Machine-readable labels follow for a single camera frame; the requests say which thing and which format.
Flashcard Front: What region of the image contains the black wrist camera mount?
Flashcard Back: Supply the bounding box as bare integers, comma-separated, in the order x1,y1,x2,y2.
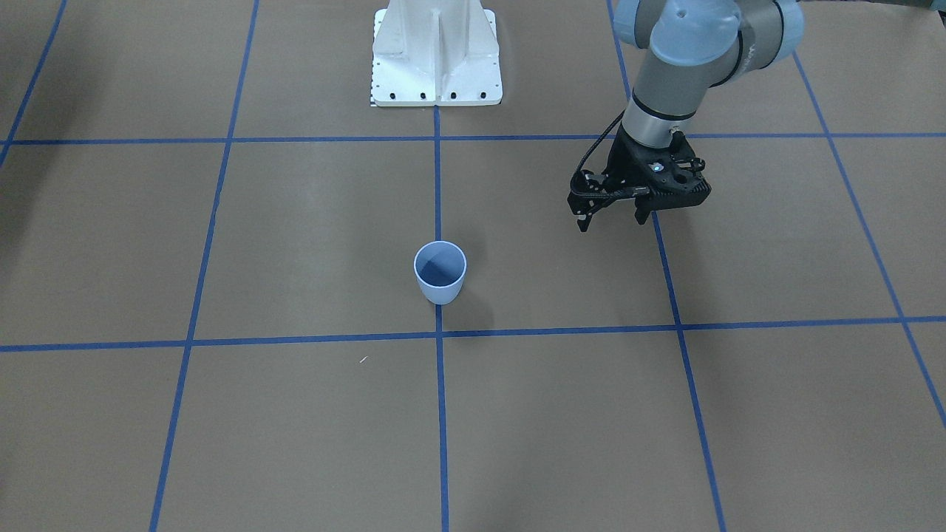
636,132,712,212

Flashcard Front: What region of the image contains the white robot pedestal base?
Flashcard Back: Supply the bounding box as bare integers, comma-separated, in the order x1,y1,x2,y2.
370,1,503,107

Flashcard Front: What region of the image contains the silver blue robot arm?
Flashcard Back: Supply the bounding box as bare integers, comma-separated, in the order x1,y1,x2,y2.
567,1,805,232

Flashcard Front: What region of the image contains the light blue plastic cup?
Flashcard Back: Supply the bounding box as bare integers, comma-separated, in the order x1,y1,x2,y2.
412,240,469,306

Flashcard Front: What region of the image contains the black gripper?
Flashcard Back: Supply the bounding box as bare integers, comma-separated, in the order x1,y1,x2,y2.
568,126,655,233

